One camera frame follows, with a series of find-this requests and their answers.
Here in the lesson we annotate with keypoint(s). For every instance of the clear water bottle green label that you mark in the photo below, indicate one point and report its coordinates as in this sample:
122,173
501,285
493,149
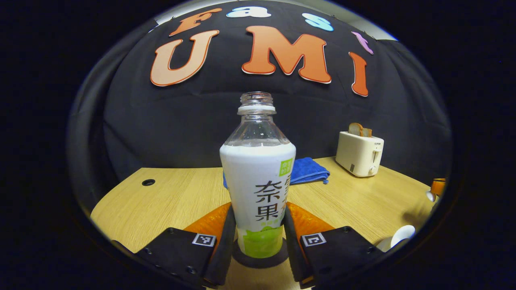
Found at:
250,177

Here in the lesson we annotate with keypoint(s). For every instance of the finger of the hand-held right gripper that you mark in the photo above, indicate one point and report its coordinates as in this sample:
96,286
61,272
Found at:
438,186

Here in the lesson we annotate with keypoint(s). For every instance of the white saucer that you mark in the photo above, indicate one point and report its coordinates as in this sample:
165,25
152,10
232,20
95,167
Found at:
385,244

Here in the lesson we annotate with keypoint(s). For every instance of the dark brown round coaster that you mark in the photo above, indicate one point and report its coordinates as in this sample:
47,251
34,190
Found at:
258,262

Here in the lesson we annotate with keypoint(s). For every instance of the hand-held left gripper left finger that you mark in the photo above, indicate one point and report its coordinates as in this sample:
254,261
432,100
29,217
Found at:
223,257

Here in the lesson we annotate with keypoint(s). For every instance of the white teacup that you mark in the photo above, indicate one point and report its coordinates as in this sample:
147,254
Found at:
403,233

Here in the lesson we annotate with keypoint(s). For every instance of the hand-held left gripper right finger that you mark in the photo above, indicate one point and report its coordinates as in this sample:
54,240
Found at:
298,262

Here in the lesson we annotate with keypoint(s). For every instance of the black table grommet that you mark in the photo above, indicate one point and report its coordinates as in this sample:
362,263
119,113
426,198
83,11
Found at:
148,182

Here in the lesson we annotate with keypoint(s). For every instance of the black backdrop cloth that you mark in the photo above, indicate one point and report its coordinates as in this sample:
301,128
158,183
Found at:
161,129

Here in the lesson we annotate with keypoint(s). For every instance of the white teacup lid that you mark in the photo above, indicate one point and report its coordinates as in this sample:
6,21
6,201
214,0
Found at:
430,196

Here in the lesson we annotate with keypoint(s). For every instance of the cream toaster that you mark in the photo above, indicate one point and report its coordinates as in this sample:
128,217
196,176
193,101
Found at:
356,155

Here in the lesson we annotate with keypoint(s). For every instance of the blue towel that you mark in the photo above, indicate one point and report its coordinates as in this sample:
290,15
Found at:
308,169

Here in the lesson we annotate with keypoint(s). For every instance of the toast slice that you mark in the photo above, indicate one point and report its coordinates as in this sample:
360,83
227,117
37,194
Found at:
355,129
367,132

